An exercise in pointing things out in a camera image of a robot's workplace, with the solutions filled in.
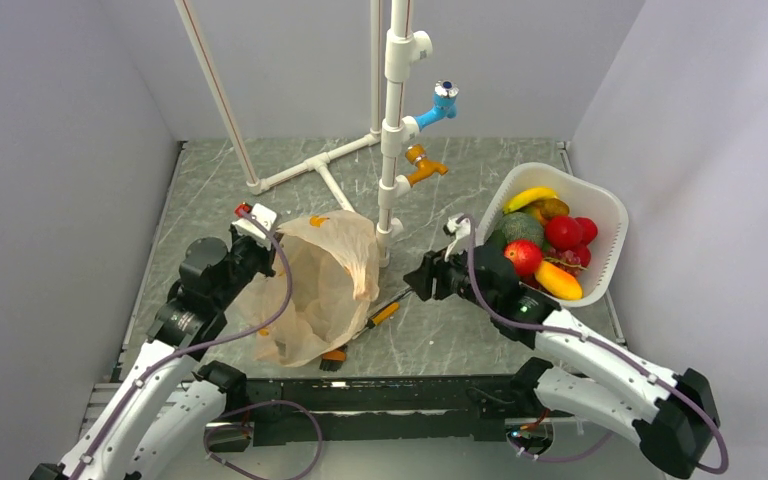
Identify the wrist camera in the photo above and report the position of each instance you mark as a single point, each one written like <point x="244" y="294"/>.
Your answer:
<point x="257" y="222"/>
<point x="459" y="227"/>

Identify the silver combination wrench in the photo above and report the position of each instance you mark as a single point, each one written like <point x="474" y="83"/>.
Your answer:
<point x="395" y="297"/>

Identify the bright red fake apple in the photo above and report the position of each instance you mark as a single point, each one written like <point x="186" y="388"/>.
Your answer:
<point x="525" y="255"/>

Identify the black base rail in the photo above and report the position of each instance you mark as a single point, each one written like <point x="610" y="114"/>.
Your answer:
<point x="477" y="407"/>

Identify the orange plastic bag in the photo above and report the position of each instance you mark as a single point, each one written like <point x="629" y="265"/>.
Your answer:
<point x="334" y="262"/>

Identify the blue tap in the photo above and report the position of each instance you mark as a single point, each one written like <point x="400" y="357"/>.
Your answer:
<point x="444" y="106"/>

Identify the orange tap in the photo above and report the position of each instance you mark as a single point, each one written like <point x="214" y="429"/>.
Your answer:
<point x="424" y="166"/>

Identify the orange handled screwdriver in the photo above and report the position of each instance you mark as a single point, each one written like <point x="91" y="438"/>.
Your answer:
<point x="378" y="317"/>

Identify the red fake tomato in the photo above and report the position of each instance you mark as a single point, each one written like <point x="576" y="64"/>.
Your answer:
<point x="589" y="229"/>

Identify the green fake melon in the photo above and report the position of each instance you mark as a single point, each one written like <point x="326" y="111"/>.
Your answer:
<point x="520" y="226"/>

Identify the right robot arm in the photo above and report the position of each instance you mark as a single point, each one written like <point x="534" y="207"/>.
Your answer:
<point x="671" y="417"/>

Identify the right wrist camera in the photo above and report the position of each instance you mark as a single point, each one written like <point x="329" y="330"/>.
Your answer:
<point x="459" y="227"/>

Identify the yellow fake mango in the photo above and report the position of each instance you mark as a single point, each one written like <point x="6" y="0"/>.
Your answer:
<point x="557" y="282"/>

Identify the fake orange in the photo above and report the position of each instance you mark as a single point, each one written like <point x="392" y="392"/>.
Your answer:
<point x="536" y="213"/>

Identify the yellow fake fruit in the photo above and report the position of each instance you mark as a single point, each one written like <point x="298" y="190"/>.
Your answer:
<point x="553" y="207"/>

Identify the black orange hex key set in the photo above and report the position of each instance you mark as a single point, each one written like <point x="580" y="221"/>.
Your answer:
<point x="333" y="360"/>

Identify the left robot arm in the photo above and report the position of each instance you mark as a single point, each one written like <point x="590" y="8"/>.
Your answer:
<point x="168" y="397"/>

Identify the white plastic basket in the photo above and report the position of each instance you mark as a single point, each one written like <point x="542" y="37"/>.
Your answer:
<point x="584" y="200"/>

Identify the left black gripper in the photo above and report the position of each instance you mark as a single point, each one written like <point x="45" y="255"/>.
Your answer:
<point x="268" y="256"/>

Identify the green fake avocado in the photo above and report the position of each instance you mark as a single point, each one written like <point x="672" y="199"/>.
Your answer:
<point x="497" y="240"/>

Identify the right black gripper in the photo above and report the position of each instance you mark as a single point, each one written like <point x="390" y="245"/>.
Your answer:
<point x="434" y="266"/>

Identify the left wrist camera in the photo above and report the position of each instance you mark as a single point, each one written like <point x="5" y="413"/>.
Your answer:
<point x="257" y="222"/>

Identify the yellow fake banana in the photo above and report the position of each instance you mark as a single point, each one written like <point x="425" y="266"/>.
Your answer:
<point x="527" y="197"/>

